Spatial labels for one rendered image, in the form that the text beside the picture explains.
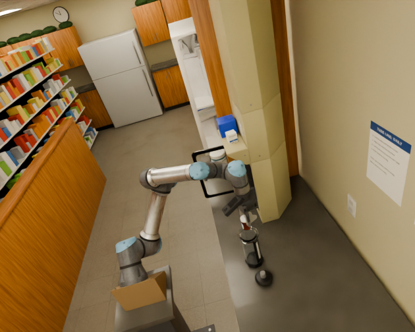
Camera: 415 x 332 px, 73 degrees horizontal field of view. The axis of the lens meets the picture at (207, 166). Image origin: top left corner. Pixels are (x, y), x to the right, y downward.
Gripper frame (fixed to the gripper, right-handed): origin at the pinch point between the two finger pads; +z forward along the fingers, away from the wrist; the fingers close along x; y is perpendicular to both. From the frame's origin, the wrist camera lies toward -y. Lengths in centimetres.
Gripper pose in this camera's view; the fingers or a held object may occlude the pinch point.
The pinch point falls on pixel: (245, 222)
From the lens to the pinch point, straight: 145.7
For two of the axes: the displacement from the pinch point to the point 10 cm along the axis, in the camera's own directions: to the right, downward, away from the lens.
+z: 2.4, 8.0, 5.4
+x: -3.8, -4.4, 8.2
